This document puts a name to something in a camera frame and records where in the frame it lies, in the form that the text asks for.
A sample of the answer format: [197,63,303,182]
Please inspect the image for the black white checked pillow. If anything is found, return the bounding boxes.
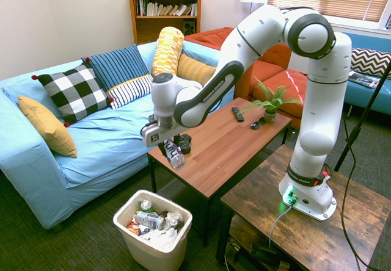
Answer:
[31,57,114,128]

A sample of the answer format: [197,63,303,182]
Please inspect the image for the black camera tripod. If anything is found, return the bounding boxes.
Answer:
[334,60,391,173]

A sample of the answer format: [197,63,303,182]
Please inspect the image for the black white chevron pillow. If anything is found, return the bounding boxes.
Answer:
[349,47,391,80]

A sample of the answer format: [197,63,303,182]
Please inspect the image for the black device under table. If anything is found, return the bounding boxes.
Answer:
[249,242,282,262]

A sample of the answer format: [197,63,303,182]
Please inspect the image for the white navy striped pillow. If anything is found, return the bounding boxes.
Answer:
[106,74,155,110]

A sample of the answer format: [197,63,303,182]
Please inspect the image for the orange ottoman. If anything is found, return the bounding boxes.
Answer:
[252,68,309,130]

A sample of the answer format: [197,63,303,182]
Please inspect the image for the grey cable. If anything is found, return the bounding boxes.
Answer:
[268,204,294,249]

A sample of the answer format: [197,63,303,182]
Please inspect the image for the black game controller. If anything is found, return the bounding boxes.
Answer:
[177,134,192,155]

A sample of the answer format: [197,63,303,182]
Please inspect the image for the yellow patterned bolster pillow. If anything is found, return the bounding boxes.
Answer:
[150,26,185,78]

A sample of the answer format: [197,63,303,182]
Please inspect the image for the black TV remote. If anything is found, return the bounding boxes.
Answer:
[231,106,246,123]

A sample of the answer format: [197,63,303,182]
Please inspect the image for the black sunglasses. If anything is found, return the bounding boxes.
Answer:
[249,117,266,131]

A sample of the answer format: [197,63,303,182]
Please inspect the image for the light blue sofa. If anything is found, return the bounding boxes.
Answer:
[0,40,236,234]

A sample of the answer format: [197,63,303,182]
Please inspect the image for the red snack wrapper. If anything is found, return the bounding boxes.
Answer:
[126,221,142,237]

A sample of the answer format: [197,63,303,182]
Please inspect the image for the plain mustard yellow pillow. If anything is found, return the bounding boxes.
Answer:
[17,95,78,159]

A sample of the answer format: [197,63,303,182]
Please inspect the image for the black cable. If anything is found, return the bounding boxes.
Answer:
[339,112,377,271]

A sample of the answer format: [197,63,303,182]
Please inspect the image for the crushed white labelled bottle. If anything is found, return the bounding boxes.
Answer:
[134,210,166,231]

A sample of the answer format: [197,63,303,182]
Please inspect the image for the magazine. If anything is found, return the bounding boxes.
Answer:
[348,71,381,90]

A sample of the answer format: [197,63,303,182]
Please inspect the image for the reddish wooden coffee table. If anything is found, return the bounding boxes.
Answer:
[147,96,293,247]

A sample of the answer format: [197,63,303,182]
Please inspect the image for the row of paperback books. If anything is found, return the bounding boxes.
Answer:
[135,0,198,17]

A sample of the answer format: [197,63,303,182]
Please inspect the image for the clear bottle with purple label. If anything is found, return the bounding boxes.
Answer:
[161,139,187,171]

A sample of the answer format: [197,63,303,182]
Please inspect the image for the crumpled white paper ball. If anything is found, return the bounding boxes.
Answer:
[164,211,185,228]

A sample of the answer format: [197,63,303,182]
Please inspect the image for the white trash bin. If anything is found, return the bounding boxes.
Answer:
[112,189,194,271]

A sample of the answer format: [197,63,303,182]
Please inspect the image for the potted green fern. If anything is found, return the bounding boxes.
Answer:
[238,76,304,125]

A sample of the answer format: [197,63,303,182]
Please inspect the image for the rustic dark wooden table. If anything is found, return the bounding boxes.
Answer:
[215,144,391,271]

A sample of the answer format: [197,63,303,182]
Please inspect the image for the white crumpled trash paper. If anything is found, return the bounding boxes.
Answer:
[140,225,181,251]

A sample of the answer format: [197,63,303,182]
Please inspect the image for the blue striped pillow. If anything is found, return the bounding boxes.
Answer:
[81,43,150,92]

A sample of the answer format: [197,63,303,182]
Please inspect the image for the orange armchair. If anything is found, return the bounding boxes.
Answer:
[184,26,293,101]

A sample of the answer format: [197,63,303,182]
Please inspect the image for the mustard striped pillow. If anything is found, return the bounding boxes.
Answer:
[176,53,218,87]

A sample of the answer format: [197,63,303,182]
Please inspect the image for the teal sofa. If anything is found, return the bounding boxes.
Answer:
[342,32,391,117]

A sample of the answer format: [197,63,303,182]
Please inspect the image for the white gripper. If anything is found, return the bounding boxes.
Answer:
[140,120,188,159]

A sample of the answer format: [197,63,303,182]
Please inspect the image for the black bookshelf speaker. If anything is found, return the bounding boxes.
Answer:
[183,20,197,36]

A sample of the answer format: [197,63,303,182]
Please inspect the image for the floor vent grille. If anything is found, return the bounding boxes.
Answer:
[157,178,192,202]

